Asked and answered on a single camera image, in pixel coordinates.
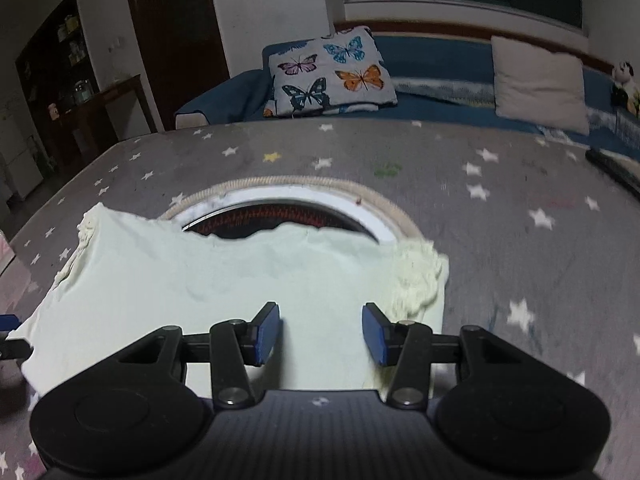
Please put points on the dark wooden door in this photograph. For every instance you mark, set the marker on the dark wooden door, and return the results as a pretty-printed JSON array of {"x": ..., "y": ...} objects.
[{"x": 175, "y": 35}]

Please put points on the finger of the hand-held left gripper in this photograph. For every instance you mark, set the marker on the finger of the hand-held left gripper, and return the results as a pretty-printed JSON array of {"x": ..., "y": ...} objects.
[
  {"x": 15, "y": 349},
  {"x": 9, "y": 323}
]

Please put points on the round table heater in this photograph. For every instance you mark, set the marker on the round table heater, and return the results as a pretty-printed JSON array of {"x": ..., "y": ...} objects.
[{"x": 280, "y": 212}]

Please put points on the dark shelf cabinet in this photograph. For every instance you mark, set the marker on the dark shelf cabinet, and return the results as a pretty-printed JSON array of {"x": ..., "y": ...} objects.
[{"x": 45, "y": 60}]

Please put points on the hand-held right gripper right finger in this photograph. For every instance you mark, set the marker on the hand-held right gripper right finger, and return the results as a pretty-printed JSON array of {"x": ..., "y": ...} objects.
[{"x": 377, "y": 335}]

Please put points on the pink mug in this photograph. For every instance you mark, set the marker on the pink mug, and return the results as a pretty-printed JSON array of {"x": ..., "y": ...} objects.
[{"x": 54, "y": 111}]

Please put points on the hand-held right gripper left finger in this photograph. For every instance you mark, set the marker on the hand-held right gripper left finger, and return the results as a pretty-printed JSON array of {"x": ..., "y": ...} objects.
[{"x": 265, "y": 335}]

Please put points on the white cabinet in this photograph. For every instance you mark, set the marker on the white cabinet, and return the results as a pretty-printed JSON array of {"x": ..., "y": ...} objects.
[{"x": 20, "y": 170}]

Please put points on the black remote control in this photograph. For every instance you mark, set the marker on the black remote control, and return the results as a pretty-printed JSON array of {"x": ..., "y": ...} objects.
[{"x": 615, "y": 166}]

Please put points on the beige pillow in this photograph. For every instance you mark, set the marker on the beige pillow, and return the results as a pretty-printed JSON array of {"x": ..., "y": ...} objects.
[{"x": 540, "y": 85}]

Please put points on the light green shirt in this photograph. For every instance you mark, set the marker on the light green shirt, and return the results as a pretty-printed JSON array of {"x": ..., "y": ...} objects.
[{"x": 225, "y": 280}]

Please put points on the black and white plush panda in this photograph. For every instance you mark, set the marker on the black and white plush panda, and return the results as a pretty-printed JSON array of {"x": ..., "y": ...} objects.
[{"x": 625, "y": 72}]

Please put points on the blue sofa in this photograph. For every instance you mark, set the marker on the blue sofa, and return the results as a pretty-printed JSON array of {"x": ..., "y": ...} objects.
[{"x": 440, "y": 60}]

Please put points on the butterfly print pillow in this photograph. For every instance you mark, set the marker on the butterfly print pillow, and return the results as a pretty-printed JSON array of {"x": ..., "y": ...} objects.
[{"x": 325, "y": 75}]

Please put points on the wooden side table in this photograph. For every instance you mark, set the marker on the wooden side table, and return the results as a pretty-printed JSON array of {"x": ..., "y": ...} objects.
[{"x": 120, "y": 90}]

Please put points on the grey star-print tablecloth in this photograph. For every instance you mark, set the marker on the grey star-print tablecloth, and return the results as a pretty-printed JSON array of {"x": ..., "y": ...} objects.
[{"x": 500, "y": 260}]

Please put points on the glass jar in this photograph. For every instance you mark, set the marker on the glass jar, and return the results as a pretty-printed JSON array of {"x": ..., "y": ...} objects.
[{"x": 83, "y": 92}]

